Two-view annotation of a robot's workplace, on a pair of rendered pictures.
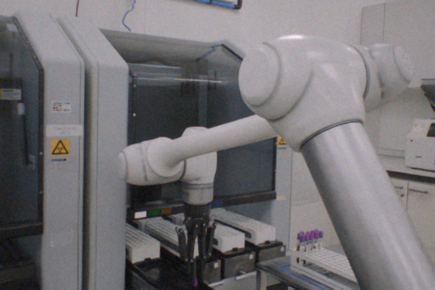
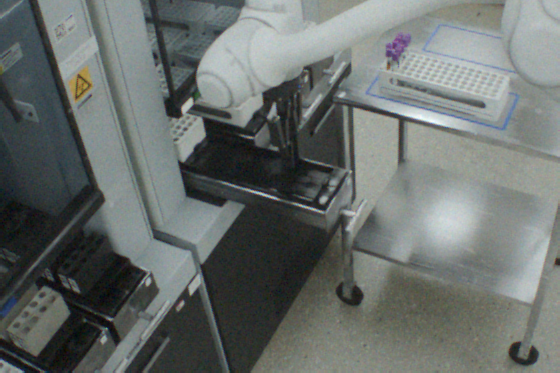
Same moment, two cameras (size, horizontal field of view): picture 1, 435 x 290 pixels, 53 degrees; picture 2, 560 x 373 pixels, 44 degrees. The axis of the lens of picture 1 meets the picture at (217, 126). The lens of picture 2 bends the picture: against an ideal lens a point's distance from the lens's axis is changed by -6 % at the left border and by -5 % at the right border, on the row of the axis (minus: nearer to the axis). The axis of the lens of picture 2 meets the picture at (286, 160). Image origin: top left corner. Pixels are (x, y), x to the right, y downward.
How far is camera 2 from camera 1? 76 cm
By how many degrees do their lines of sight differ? 44
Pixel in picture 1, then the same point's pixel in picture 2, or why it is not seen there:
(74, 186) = (110, 121)
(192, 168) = not seen: hidden behind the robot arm
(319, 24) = not seen: outside the picture
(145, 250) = (191, 138)
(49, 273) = (119, 234)
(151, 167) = (264, 83)
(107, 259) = (164, 177)
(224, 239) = not seen: hidden behind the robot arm
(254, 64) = (545, 45)
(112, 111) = not seen: outside the picture
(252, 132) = (413, 13)
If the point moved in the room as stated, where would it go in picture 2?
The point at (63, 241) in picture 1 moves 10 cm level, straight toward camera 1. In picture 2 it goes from (119, 192) to (151, 216)
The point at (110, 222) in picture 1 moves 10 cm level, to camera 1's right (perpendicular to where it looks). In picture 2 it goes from (155, 135) to (200, 117)
